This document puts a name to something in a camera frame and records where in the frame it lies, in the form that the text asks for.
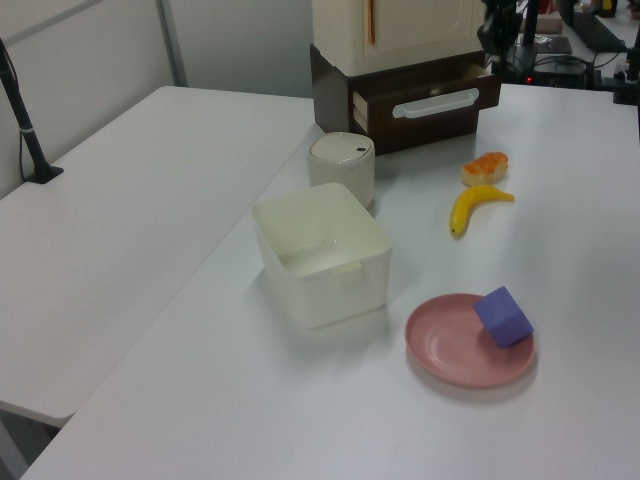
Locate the dark brown drawer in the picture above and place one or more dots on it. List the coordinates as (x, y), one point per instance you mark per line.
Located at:
(430, 127)

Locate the white open plastic box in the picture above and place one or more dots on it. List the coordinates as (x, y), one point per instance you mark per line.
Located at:
(340, 300)

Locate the small white lidded bin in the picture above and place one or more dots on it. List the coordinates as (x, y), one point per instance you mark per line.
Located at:
(340, 170)

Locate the dark brown wooden cabinet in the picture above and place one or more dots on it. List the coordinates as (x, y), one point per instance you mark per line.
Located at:
(330, 90)

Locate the yellow toy banana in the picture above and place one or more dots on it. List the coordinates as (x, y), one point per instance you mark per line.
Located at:
(470, 202)

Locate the pink plate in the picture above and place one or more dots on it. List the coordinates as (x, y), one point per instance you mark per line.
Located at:
(440, 345)

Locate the toy salmon sushi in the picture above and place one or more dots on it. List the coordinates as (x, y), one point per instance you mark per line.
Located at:
(485, 167)

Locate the purple cube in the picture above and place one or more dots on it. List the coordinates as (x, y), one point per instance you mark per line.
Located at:
(500, 315)

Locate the cream plastic cabinet box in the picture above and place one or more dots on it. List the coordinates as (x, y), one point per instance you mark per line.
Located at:
(425, 30)

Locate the black device with red light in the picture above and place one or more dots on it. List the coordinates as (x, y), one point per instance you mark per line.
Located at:
(557, 75)

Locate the black clamped pole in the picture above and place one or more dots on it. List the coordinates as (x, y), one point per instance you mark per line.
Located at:
(25, 130)

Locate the black upright post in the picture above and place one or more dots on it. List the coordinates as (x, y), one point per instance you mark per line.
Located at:
(530, 20)

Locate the black clamp mount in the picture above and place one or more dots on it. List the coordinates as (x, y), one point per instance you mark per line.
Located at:
(627, 85)

